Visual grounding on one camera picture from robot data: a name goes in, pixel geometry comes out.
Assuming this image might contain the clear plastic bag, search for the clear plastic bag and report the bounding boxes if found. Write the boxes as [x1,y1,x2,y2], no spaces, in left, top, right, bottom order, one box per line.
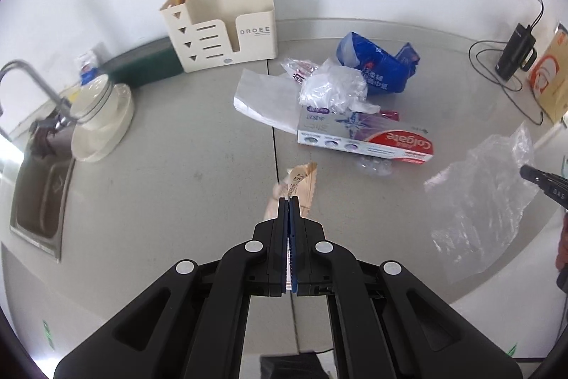
[424,123,537,283]

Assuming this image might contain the brown paper wrapper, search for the brown paper wrapper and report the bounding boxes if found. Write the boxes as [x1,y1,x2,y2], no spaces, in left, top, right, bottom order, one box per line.
[262,161,320,291]

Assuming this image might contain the steel kitchen faucet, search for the steel kitchen faucet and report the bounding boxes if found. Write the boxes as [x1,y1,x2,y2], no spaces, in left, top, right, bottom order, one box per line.
[0,60,77,125]

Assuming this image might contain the person right hand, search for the person right hand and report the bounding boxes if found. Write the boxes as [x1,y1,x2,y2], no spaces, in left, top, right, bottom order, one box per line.
[556,213,568,271]

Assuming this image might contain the orange cardboard box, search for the orange cardboard box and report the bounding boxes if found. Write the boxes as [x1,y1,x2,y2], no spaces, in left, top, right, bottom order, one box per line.
[529,23,568,123]

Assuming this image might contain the empty pill blister pack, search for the empty pill blister pack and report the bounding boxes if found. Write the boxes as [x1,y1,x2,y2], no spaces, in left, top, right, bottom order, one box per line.
[355,156,393,177]

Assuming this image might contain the Colgate toothpaste box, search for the Colgate toothpaste box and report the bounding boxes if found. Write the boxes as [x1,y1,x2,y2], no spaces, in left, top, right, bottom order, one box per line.
[296,107,434,164]

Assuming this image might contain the stainless steel sink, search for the stainless steel sink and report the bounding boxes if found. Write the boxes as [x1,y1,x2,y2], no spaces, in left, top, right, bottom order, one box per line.
[10,127,75,261]

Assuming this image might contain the blue tissue wrapper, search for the blue tissue wrapper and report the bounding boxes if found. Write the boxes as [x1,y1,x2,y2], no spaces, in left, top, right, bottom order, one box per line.
[336,32,421,95]

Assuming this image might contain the dark red rag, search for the dark red rag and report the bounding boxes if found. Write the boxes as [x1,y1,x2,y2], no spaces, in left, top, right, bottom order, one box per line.
[30,118,58,158]

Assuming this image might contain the white stacked bowls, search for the white stacked bowls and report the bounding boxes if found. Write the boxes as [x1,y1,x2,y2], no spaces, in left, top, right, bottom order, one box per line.
[70,74,112,124]

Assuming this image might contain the crumpled white plastic bag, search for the crumpled white plastic bag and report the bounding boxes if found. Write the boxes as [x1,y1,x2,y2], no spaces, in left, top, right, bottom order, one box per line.
[280,58,381,114]

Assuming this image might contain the dark green backsplash strip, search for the dark green backsplash strip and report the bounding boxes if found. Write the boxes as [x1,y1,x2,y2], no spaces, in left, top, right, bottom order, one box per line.
[102,38,184,90]

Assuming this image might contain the blue white packet by faucet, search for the blue white packet by faucet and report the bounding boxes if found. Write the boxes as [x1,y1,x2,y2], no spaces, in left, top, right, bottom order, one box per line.
[75,50,99,86]

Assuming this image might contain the cream utensil organizer box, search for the cream utensil organizer box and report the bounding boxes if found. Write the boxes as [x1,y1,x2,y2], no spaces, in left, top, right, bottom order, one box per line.
[160,0,278,73]

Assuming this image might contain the black kettle with cable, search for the black kettle with cable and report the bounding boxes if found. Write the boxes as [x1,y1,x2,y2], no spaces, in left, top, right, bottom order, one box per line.
[468,0,546,127]

